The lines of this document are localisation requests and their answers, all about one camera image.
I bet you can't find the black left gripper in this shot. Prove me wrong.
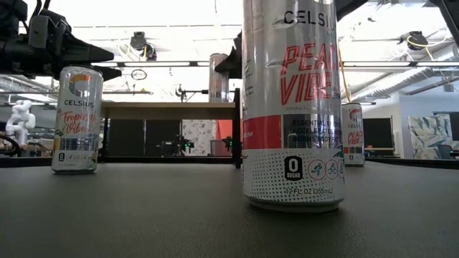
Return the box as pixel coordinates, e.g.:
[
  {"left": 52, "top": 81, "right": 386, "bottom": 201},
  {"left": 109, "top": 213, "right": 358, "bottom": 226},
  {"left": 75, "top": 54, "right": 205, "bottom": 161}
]
[{"left": 0, "top": 0, "right": 122, "bottom": 82}]

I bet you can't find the silver Celsius can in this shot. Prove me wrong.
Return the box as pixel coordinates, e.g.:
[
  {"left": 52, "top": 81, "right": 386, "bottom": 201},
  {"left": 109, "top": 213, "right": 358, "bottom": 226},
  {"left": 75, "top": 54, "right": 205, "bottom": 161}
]
[{"left": 208, "top": 52, "right": 230, "bottom": 103}]

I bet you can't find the Celsius Tropical Vibe can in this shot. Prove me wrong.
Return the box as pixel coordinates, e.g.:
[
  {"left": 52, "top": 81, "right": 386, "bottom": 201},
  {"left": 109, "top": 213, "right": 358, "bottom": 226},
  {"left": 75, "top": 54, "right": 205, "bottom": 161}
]
[{"left": 51, "top": 65, "right": 105, "bottom": 176}]

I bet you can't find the Celsius Peach Vibe can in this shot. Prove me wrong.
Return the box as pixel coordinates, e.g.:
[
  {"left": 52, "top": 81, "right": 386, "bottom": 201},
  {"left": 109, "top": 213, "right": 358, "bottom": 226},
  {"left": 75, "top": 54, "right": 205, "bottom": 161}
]
[
  {"left": 340, "top": 102, "right": 366, "bottom": 167},
  {"left": 242, "top": 0, "right": 346, "bottom": 214}
]

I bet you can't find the orange red panel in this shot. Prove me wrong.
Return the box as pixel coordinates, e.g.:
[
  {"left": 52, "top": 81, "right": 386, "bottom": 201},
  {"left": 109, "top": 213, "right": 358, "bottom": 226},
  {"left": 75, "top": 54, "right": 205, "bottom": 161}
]
[{"left": 216, "top": 119, "right": 244, "bottom": 158}]

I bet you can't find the black partition panel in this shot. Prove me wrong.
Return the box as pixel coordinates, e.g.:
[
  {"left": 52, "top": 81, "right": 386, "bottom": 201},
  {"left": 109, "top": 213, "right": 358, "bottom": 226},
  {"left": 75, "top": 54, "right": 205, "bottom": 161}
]
[{"left": 107, "top": 118, "right": 182, "bottom": 158}]

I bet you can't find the white patterned panel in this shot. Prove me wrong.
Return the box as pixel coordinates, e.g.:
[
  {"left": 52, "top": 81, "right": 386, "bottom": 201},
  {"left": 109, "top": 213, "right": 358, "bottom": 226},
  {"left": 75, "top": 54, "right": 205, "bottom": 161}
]
[{"left": 181, "top": 119, "right": 217, "bottom": 157}]

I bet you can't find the small black robot green light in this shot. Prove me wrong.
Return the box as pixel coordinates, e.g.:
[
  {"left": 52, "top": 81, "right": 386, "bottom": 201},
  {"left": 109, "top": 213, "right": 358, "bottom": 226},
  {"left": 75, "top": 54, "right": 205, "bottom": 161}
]
[
  {"left": 221, "top": 135, "right": 235, "bottom": 152},
  {"left": 156, "top": 135, "right": 196, "bottom": 158}
]

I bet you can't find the black table mat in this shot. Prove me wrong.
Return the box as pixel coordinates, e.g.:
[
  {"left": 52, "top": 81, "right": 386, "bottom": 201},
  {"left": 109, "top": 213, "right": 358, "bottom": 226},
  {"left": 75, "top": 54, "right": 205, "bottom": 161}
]
[{"left": 0, "top": 161, "right": 459, "bottom": 258}]

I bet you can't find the black screen panel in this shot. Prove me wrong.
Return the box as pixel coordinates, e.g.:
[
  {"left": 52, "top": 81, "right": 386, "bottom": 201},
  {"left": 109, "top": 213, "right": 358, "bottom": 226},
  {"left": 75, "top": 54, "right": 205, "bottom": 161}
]
[{"left": 362, "top": 117, "right": 394, "bottom": 150}]

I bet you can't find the dark office chair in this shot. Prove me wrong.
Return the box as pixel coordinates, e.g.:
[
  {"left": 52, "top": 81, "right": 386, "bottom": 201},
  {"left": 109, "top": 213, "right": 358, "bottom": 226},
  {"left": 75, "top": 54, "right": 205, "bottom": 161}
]
[{"left": 436, "top": 143, "right": 455, "bottom": 161}]

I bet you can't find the black ceiling cord reel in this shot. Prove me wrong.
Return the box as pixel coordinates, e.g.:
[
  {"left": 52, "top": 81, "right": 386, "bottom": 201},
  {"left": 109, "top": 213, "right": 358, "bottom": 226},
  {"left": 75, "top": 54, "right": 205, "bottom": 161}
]
[
  {"left": 128, "top": 31, "right": 148, "bottom": 51},
  {"left": 399, "top": 30, "right": 430, "bottom": 51},
  {"left": 144, "top": 42, "right": 158, "bottom": 62}
]

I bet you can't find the wooden shelf black frame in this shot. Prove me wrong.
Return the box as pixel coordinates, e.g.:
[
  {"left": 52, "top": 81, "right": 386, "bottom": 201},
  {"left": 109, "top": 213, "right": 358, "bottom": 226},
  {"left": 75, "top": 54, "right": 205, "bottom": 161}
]
[{"left": 100, "top": 87, "right": 243, "bottom": 169}]

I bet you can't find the yellow extension cable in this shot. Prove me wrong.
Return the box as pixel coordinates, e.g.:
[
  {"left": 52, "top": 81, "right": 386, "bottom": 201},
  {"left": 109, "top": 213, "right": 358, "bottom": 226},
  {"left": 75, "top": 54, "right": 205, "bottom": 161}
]
[{"left": 336, "top": 46, "right": 351, "bottom": 105}]

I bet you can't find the white ventilation duct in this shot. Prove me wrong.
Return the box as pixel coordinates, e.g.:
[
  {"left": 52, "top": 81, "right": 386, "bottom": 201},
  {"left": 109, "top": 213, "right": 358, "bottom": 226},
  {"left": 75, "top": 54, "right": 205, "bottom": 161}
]
[{"left": 353, "top": 49, "right": 459, "bottom": 105}]

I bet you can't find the blue leaf wall painting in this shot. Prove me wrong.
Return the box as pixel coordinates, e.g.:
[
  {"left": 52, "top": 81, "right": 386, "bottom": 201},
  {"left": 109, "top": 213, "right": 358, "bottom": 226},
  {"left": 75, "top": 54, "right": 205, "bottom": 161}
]
[{"left": 407, "top": 113, "right": 453, "bottom": 161}]

